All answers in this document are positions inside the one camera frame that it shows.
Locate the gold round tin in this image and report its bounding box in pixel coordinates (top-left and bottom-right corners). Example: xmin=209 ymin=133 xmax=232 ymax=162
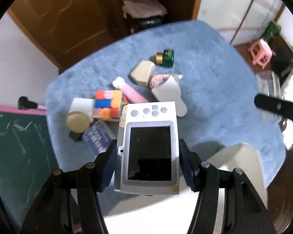
xmin=65 ymin=112 xmax=91 ymax=133

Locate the white USB charger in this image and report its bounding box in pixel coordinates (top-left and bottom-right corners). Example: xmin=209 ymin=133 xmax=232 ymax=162
xmin=68 ymin=98 xmax=95 ymax=123

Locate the brown wooden cabinet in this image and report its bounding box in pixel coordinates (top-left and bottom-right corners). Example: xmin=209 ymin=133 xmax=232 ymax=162
xmin=8 ymin=0 xmax=201 ymax=72

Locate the blue printed packet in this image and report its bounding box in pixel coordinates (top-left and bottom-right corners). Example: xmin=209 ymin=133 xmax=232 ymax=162
xmin=82 ymin=121 xmax=115 ymax=155

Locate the pink round cartoon case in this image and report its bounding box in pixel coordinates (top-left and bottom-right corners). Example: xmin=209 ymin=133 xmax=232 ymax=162
xmin=149 ymin=74 xmax=183 ymax=89

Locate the black chalkboard eraser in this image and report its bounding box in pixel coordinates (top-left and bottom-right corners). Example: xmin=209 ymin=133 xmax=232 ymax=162
xmin=18 ymin=96 xmax=38 ymax=109

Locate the folded pink cloth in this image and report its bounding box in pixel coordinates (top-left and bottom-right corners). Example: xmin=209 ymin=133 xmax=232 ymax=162
xmin=122 ymin=0 xmax=167 ymax=19

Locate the white digital camera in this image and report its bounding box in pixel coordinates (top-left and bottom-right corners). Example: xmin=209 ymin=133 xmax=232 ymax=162
xmin=114 ymin=101 xmax=179 ymax=195

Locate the green chalkboard pink frame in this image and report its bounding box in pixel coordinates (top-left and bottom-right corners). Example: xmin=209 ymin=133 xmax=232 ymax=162
xmin=0 ymin=106 xmax=59 ymax=230

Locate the blue fuzzy table mat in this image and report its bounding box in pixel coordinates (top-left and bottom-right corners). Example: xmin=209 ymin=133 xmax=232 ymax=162
xmin=45 ymin=21 xmax=285 ymax=186

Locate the green gold perfume bottle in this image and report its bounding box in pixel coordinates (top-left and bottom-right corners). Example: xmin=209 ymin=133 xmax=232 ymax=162
xmin=155 ymin=49 xmax=175 ymax=68

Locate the white plastic storage bin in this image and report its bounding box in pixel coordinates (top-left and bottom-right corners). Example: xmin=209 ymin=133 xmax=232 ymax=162
xmin=104 ymin=143 xmax=268 ymax=233

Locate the colourful puzzle cube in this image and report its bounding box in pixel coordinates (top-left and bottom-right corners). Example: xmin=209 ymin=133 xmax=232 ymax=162
xmin=93 ymin=90 xmax=127 ymax=122

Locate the pink white candy dispenser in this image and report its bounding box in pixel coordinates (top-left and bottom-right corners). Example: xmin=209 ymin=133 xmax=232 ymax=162
xmin=112 ymin=77 xmax=148 ymax=104

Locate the pink plastic stool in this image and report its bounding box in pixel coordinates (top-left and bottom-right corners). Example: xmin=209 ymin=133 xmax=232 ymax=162
xmin=248 ymin=39 xmax=275 ymax=69

